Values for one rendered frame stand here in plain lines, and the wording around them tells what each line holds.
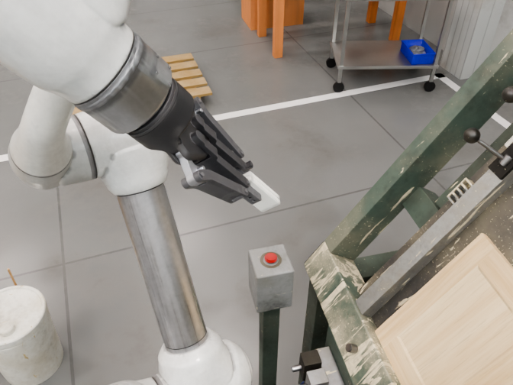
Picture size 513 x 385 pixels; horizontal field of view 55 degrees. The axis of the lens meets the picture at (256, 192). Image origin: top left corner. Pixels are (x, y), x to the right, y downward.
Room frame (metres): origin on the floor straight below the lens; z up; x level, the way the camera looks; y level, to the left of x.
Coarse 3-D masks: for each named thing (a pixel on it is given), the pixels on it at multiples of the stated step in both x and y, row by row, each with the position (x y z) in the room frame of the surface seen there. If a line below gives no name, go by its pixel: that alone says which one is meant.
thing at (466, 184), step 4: (464, 180) 0.98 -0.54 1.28; (468, 180) 0.97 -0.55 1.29; (460, 184) 0.98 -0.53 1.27; (464, 184) 0.98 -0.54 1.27; (468, 184) 0.99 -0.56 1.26; (472, 184) 0.96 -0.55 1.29; (456, 188) 0.98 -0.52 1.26; (460, 188) 0.98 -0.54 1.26; (464, 188) 0.96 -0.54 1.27; (468, 188) 0.97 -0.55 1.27; (452, 192) 0.98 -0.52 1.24; (456, 192) 0.98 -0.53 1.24; (460, 192) 0.96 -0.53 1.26; (464, 192) 0.97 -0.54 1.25; (448, 196) 0.97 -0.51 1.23; (452, 196) 0.98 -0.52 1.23; (456, 196) 0.96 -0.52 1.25; (460, 196) 0.97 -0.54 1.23; (452, 200) 0.96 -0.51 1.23; (456, 200) 0.97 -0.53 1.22
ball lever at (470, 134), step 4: (468, 128) 0.97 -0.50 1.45; (472, 128) 0.97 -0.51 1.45; (476, 128) 0.97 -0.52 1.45; (464, 132) 0.97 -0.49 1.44; (468, 132) 0.96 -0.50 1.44; (472, 132) 0.96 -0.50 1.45; (476, 132) 0.96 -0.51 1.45; (464, 136) 0.96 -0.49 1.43; (468, 136) 0.95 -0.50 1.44; (472, 136) 0.95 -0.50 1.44; (476, 136) 0.95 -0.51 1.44; (468, 140) 0.95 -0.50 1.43; (472, 140) 0.95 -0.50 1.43; (476, 140) 0.95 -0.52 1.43; (480, 140) 0.96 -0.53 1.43; (484, 144) 0.95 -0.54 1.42; (488, 148) 0.95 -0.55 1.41; (492, 148) 0.95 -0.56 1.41; (492, 152) 0.94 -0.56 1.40; (496, 152) 0.94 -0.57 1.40; (496, 156) 0.94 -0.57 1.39; (500, 156) 0.94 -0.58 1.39; (504, 156) 0.94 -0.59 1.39; (508, 156) 0.93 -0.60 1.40; (500, 160) 0.93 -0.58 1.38; (504, 160) 0.93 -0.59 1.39; (508, 160) 0.92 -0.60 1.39; (504, 164) 0.92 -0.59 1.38
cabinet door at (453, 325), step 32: (480, 256) 0.80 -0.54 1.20; (448, 288) 0.77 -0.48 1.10; (480, 288) 0.73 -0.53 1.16; (512, 288) 0.69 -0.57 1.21; (416, 320) 0.75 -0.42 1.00; (448, 320) 0.71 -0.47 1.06; (480, 320) 0.67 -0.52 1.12; (512, 320) 0.63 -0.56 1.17; (416, 352) 0.68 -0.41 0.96; (448, 352) 0.64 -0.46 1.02; (480, 352) 0.61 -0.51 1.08; (512, 352) 0.58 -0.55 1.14; (416, 384) 0.61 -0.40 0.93; (448, 384) 0.58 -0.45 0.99; (480, 384) 0.55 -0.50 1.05; (512, 384) 0.52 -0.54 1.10
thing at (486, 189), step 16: (496, 176) 0.92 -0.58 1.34; (512, 176) 0.91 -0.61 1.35; (480, 192) 0.92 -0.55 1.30; (496, 192) 0.91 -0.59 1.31; (464, 208) 0.91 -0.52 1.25; (480, 208) 0.90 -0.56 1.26; (448, 224) 0.90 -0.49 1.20; (464, 224) 0.89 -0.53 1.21; (432, 240) 0.89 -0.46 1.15; (448, 240) 0.88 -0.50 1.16; (416, 256) 0.88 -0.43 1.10; (432, 256) 0.88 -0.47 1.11; (400, 272) 0.87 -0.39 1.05; (416, 272) 0.87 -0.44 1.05; (368, 288) 0.89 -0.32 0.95; (384, 288) 0.86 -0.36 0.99; (400, 288) 0.86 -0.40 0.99; (368, 304) 0.85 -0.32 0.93; (384, 304) 0.85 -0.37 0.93
